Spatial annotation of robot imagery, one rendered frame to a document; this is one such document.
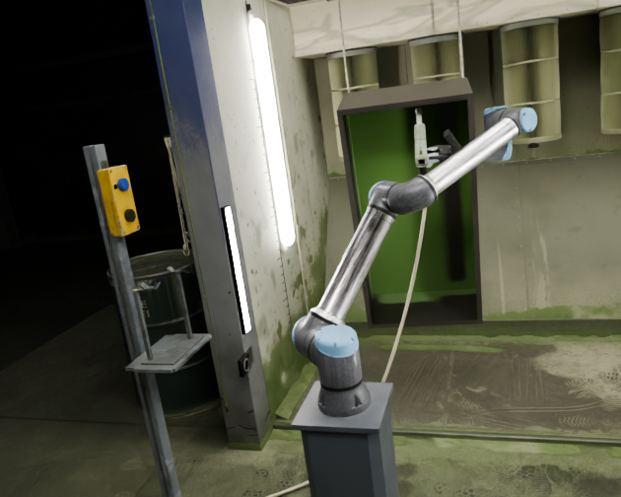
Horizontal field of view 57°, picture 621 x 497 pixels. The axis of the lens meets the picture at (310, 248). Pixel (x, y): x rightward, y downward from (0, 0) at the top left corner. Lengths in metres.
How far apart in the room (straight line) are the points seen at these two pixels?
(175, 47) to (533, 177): 2.58
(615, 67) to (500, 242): 1.24
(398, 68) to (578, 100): 1.20
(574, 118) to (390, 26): 1.37
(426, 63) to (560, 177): 1.20
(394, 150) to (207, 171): 1.01
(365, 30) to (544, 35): 1.06
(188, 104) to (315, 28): 1.51
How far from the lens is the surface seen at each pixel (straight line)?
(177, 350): 2.40
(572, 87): 4.25
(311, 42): 3.94
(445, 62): 3.85
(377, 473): 2.10
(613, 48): 3.93
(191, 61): 2.63
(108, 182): 2.26
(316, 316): 2.12
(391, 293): 3.44
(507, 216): 4.12
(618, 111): 3.93
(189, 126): 2.65
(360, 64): 3.95
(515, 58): 3.85
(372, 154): 3.08
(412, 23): 3.81
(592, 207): 4.17
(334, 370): 1.98
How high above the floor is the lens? 1.70
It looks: 14 degrees down
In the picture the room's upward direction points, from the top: 8 degrees counter-clockwise
